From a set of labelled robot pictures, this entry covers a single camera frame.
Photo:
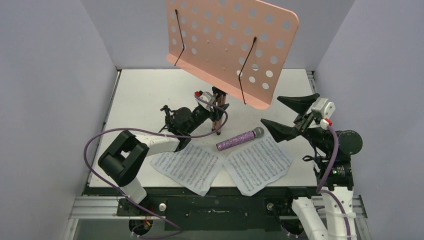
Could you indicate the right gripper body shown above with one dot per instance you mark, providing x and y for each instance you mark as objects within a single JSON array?
[{"x": 303, "y": 120}]

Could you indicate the right sheet music page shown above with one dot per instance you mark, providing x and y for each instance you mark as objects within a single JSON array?
[{"x": 257, "y": 164}]

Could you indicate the sheet music page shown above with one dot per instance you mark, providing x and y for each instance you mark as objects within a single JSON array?
[
  {"x": 195, "y": 167},
  {"x": 257, "y": 164}
]

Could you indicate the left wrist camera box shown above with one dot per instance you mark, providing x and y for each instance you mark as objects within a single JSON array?
[{"x": 205, "y": 99}]

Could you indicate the aluminium rail frame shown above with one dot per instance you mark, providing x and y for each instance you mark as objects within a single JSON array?
[{"x": 138, "y": 94}]

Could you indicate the purple glitter microphone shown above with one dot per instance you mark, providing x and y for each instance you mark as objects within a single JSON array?
[{"x": 242, "y": 138}]

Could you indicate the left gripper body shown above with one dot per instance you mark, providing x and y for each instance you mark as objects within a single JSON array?
[{"x": 200, "y": 117}]

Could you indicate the left sheet music page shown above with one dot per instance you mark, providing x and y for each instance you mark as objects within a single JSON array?
[{"x": 195, "y": 167}]

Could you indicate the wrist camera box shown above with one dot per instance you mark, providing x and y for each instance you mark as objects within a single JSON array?
[
  {"x": 205, "y": 99},
  {"x": 322, "y": 109}
]

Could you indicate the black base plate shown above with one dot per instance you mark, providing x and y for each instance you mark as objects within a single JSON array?
[{"x": 221, "y": 209}]

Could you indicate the black microphone tripod mount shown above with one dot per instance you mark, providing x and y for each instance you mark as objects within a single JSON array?
[{"x": 169, "y": 121}]

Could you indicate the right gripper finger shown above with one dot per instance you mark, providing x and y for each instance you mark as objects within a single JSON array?
[
  {"x": 280, "y": 132},
  {"x": 299, "y": 104}
]

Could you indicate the pink music stand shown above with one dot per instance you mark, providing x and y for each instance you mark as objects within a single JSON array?
[{"x": 237, "y": 46}]

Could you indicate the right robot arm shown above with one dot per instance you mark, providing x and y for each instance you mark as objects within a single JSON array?
[{"x": 333, "y": 151}]

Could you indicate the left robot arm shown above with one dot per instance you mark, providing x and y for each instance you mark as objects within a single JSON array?
[{"x": 123, "y": 158}]

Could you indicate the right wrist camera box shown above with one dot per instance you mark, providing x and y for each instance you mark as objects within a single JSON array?
[{"x": 322, "y": 109}]

